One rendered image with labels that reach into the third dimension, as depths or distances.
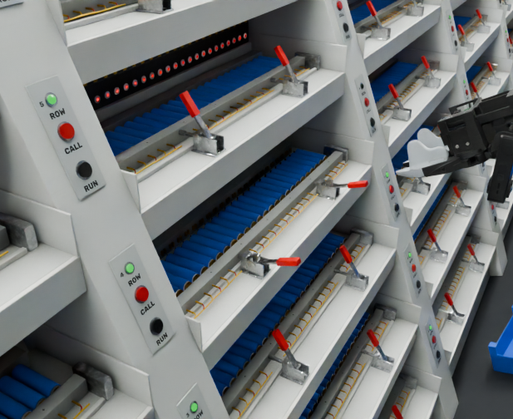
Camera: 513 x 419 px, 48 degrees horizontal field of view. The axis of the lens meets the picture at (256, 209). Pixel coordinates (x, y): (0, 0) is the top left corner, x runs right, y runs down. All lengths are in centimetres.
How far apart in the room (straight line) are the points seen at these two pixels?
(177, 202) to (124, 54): 19
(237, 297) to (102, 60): 36
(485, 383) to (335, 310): 67
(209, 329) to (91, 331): 17
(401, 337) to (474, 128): 58
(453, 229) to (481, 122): 84
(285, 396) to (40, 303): 46
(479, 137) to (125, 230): 52
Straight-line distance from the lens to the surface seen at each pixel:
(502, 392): 163
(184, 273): 84
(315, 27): 115
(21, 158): 61
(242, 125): 89
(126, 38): 71
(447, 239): 166
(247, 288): 83
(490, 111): 92
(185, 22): 80
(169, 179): 73
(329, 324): 105
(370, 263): 121
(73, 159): 62
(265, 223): 93
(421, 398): 146
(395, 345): 130
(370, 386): 121
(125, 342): 65
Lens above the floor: 106
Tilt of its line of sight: 18 degrees down
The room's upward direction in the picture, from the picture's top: 20 degrees counter-clockwise
